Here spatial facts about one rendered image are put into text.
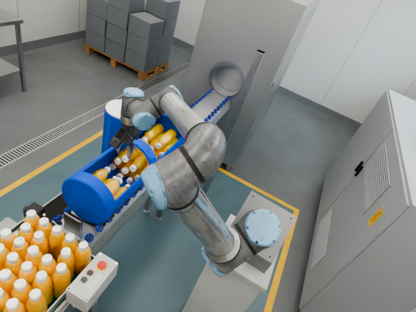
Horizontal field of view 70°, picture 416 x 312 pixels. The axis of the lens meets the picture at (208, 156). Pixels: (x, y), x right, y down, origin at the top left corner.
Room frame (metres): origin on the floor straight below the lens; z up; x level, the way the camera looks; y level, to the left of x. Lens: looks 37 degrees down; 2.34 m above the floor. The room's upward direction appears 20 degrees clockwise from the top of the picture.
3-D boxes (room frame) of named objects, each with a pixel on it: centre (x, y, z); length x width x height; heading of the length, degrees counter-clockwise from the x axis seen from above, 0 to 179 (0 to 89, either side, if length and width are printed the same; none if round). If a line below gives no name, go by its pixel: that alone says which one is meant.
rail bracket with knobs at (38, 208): (0.86, 0.72, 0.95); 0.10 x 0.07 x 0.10; 79
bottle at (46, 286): (0.53, 0.45, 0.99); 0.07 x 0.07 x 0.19
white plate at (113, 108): (1.92, 0.74, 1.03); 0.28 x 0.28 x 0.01
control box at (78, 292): (0.60, 0.27, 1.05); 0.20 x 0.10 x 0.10; 169
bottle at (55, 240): (0.74, 0.52, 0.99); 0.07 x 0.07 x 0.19
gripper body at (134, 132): (1.16, 0.41, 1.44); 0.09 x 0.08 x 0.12; 169
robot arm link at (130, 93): (1.15, 0.41, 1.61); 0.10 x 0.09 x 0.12; 42
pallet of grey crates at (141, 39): (4.91, 1.94, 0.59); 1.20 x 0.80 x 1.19; 77
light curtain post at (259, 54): (2.26, -0.10, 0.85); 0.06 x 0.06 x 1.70; 79
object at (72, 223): (0.86, 0.51, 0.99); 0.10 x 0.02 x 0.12; 79
